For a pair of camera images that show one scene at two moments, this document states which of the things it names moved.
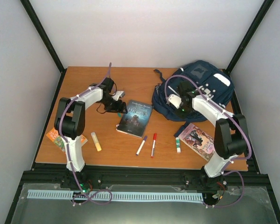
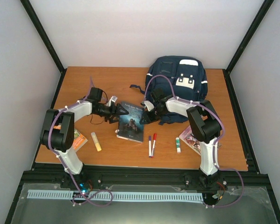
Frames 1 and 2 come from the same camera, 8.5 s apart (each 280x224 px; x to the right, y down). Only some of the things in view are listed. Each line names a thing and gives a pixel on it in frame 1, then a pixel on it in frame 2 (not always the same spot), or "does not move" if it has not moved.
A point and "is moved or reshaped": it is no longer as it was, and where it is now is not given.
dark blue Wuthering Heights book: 135,122 is moved or reshaped
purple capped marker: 145,138 to 150,146
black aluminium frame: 228,68 does not move
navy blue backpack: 210,80 is moved or reshaped
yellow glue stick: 96,142 does not move
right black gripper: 183,115 to 147,120
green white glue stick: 178,144 does not move
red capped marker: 154,139 does not move
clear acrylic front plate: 243,205 does not move
